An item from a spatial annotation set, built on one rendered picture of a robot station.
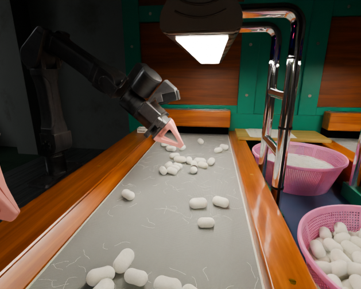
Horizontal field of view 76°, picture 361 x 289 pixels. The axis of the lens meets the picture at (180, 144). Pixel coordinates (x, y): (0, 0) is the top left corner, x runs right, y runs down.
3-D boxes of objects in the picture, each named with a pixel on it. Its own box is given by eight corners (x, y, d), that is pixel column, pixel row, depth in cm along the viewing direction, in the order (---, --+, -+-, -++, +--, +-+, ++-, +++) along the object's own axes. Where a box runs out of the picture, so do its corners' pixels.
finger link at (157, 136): (191, 133, 68) (167, 112, 67) (189, 140, 61) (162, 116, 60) (177, 149, 70) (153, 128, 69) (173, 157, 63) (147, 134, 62)
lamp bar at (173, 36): (159, 32, 23) (156, -55, 21) (198, 63, 82) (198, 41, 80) (241, 31, 22) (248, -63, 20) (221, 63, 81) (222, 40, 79)
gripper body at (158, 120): (171, 114, 67) (151, 97, 67) (163, 121, 58) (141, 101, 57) (157, 131, 69) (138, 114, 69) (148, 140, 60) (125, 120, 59)
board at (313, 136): (237, 140, 88) (238, 136, 88) (234, 131, 102) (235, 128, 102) (331, 143, 84) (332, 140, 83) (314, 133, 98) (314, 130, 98)
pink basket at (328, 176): (313, 213, 57) (320, 177, 54) (232, 176, 78) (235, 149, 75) (357, 185, 72) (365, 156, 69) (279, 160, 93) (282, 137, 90)
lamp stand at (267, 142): (194, 224, 53) (198, 1, 40) (199, 184, 72) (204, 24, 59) (282, 231, 50) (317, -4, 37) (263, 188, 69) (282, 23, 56)
